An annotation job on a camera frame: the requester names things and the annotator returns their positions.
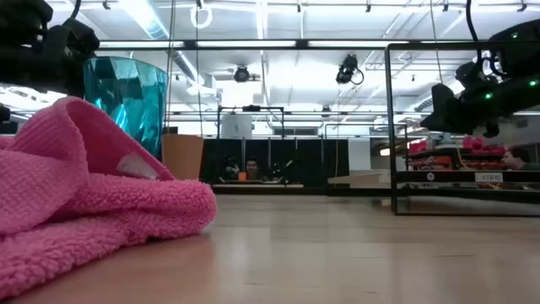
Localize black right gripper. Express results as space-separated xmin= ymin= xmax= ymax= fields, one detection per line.
xmin=419 ymin=61 xmax=507 ymax=138

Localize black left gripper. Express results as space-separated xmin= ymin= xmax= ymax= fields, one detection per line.
xmin=0 ymin=52 xmax=86 ymax=98

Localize large teal faceted cup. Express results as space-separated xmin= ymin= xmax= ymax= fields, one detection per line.
xmin=83 ymin=56 xmax=170 ymax=160

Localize medium orange plastic cup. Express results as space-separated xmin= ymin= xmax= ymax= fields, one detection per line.
xmin=161 ymin=133 xmax=205 ymax=182

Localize rack with red bins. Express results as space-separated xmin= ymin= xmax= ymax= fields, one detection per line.
xmin=406 ymin=133 xmax=514 ymax=172

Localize person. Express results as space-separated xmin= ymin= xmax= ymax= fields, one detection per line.
xmin=501 ymin=146 xmax=540 ymax=171
xmin=245 ymin=156 xmax=261 ymax=182

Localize pink microfibre cloth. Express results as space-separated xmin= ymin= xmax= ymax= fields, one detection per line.
xmin=0 ymin=95 xmax=219 ymax=301

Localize black partition panels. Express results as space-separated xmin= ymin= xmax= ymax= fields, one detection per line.
xmin=201 ymin=138 xmax=351 ymax=187

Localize black wire rack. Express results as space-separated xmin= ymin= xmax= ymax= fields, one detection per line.
xmin=384 ymin=40 xmax=540 ymax=217

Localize black hanging camera with cable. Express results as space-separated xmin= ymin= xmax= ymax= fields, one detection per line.
xmin=335 ymin=53 xmax=365 ymax=86

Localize white hanging ring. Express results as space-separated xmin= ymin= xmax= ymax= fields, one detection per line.
xmin=190 ymin=3 xmax=213 ymax=30

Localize round black ceiling camera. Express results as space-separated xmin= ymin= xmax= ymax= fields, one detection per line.
xmin=233 ymin=64 xmax=251 ymax=84

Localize black frame background workstation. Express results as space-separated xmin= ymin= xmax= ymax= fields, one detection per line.
xmin=216 ymin=104 xmax=286 ymax=187

